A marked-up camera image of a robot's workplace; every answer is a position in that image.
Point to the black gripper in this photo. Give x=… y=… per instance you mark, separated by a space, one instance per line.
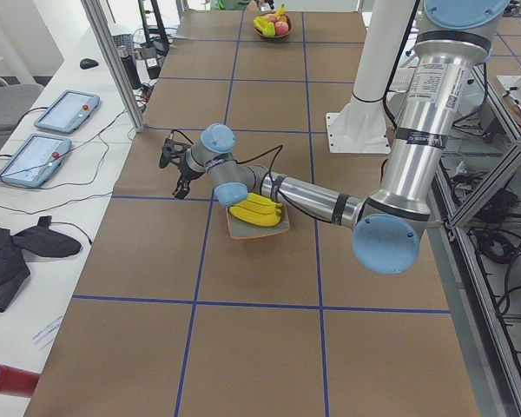
x=185 y=172

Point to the yellow banana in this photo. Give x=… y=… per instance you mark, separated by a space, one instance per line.
x=281 y=11
x=257 y=219
x=256 y=215

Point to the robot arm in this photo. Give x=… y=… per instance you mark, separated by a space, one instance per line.
x=387 y=226

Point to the grey square plate orange rim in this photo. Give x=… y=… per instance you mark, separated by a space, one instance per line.
x=239 y=229

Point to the pink apple in basket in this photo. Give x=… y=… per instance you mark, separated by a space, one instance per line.
x=281 y=28

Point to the upper blue teach pendant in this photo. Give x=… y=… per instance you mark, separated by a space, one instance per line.
x=68 y=112

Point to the blue teach pendant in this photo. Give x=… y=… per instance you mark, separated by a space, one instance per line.
x=35 y=162
x=68 y=112

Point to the black water bottle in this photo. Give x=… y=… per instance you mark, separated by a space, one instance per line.
x=129 y=66

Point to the lower blue teach pendant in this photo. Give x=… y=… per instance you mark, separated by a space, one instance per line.
x=35 y=162

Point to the black computer mouse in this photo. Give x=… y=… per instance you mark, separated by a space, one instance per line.
x=88 y=63

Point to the yellow star fruit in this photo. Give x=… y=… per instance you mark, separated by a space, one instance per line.
x=264 y=27

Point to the upper pink apple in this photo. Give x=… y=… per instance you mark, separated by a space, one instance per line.
x=272 y=18

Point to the black cloth bundle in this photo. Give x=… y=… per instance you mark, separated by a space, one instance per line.
x=38 y=240

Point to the person in green sweater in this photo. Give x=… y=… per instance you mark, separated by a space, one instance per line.
x=238 y=5

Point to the red cylinder tube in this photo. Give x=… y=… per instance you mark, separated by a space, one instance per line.
x=17 y=382

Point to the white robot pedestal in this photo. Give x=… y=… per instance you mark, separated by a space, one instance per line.
x=360 y=127

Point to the aluminium frame post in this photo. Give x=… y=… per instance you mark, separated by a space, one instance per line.
x=99 y=25

